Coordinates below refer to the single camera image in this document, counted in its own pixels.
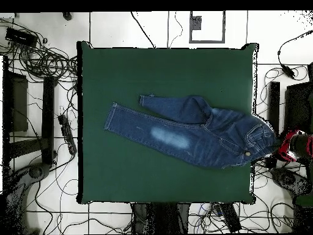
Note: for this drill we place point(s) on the blue denim jeans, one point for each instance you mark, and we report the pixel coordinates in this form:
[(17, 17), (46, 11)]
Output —
[(190, 137)]

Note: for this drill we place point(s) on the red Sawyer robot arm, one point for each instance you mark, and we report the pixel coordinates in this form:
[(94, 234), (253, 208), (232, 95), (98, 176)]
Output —
[(300, 145)]

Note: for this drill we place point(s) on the black flat box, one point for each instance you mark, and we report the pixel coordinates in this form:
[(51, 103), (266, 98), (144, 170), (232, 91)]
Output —
[(298, 107), (17, 102)]

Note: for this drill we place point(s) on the dark green table cloth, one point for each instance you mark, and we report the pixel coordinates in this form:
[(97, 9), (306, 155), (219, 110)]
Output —
[(146, 183)]

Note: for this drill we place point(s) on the black upright bar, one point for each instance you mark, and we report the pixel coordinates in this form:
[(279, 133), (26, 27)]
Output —
[(273, 105), (48, 117)]

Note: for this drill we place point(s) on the long black power strip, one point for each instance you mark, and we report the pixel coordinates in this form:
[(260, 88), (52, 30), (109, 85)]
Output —
[(228, 217)]

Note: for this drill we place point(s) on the black power adapter box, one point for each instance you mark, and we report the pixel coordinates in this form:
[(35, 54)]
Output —
[(20, 37)]

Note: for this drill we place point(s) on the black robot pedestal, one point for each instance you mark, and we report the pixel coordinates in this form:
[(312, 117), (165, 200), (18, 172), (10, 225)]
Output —
[(159, 217)]

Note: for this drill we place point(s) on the grey square floor frame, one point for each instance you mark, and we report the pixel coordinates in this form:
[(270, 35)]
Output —
[(207, 41)]

